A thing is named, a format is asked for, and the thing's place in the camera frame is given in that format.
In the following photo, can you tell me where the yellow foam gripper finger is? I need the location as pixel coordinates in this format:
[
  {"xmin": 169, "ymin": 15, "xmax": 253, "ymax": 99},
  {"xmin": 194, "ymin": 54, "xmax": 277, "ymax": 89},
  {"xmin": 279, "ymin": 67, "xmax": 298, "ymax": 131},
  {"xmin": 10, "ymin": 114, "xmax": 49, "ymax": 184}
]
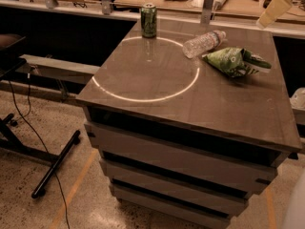
[{"xmin": 256, "ymin": 0, "xmax": 293, "ymax": 29}]

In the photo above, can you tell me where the green jalapeno chip bag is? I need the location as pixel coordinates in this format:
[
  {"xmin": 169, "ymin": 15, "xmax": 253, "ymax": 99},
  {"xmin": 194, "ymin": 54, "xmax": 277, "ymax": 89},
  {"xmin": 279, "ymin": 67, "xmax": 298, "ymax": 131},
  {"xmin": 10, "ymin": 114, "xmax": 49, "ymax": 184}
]
[{"xmin": 202, "ymin": 47, "xmax": 272, "ymax": 78}]

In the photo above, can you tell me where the clear plastic water bottle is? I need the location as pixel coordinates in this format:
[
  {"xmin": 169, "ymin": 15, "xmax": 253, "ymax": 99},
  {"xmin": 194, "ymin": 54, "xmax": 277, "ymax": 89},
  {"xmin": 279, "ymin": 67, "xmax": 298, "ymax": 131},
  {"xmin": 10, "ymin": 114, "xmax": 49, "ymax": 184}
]
[{"xmin": 182, "ymin": 30, "xmax": 226, "ymax": 59}]

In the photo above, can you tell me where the clear plastic bag at right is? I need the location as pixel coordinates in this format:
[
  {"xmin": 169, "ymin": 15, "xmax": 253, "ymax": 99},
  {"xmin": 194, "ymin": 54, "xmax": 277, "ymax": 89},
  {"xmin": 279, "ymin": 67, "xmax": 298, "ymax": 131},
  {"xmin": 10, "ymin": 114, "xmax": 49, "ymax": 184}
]
[{"xmin": 290, "ymin": 88, "xmax": 305, "ymax": 109}]

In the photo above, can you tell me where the black round container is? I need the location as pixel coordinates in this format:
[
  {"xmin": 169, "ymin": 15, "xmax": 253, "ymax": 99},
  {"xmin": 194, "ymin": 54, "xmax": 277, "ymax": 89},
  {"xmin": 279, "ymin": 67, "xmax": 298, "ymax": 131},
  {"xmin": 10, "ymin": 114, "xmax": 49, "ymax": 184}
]
[{"xmin": 263, "ymin": 0, "xmax": 273, "ymax": 9}]

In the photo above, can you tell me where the green soda can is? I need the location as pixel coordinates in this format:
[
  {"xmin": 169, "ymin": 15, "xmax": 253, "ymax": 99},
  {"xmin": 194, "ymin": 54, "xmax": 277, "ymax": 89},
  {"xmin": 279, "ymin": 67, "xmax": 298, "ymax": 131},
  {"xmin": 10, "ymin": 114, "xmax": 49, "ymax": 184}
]
[{"xmin": 140, "ymin": 3, "xmax": 157, "ymax": 38}]

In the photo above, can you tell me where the grey drawer cabinet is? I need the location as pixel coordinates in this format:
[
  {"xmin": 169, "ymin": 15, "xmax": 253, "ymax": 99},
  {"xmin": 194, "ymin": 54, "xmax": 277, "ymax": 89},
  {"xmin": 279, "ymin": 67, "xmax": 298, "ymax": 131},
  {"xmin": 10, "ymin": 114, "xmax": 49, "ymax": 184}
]
[{"xmin": 77, "ymin": 19, "xmax": 302, "ymax": 229}]

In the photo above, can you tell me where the black stand base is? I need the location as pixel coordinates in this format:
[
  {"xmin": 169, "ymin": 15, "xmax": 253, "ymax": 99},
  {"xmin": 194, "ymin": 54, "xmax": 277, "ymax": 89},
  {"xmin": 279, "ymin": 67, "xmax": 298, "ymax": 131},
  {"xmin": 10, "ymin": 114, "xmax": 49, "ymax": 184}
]
[{"xmin": 0, "ymin": 114, "xmax": 80, "ymax": 198}]

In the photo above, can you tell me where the metal frame rail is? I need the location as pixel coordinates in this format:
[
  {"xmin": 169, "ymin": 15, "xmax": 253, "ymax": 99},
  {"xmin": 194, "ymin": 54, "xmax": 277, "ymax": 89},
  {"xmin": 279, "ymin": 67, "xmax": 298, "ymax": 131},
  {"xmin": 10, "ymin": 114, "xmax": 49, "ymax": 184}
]
[{"xmin": 17, "ymin": 54, "xmax": 99, "ymax": 85}]

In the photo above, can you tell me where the black floor cable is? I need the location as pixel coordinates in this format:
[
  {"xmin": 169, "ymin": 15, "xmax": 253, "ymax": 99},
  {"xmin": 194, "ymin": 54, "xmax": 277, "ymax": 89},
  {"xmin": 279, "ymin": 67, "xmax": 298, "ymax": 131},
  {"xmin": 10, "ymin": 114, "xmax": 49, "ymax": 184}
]
[{"xmin": 7, "ymin": 68, "xmax": 71, "ymax": 229}]

